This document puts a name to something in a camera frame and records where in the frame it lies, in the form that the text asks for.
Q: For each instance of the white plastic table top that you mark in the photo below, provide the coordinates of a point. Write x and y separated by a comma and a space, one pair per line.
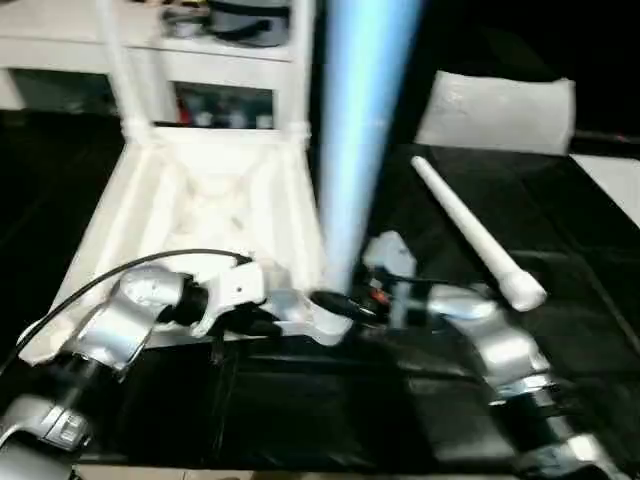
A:
200, 200

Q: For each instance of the white plastic table leg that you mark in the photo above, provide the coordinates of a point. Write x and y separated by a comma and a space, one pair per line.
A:
122, 70
360, 130
301, 60
470, 230

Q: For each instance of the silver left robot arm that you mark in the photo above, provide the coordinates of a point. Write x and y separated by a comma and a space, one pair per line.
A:
110, 340

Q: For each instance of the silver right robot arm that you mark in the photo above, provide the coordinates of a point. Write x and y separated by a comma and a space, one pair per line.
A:
510, 350

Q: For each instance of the black work mat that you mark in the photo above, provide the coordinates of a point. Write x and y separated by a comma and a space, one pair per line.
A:
560, 290

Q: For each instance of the white cushion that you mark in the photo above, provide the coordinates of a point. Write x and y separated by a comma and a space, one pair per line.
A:
495, 112

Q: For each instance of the white flat board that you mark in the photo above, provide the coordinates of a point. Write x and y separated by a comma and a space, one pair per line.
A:
612, 185

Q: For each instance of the grey clutter on cabinet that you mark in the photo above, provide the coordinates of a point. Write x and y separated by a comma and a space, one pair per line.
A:
230, 18

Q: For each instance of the white cabinet with glass doors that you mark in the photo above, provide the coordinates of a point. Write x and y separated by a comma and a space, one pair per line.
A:
60, 50

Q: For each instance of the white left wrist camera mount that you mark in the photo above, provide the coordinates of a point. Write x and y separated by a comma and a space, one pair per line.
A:
232, 290

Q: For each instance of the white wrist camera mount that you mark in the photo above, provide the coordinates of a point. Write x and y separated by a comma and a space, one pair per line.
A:
388, 258
232, 290

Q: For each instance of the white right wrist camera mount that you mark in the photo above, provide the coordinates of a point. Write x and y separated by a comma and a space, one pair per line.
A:
388, 258

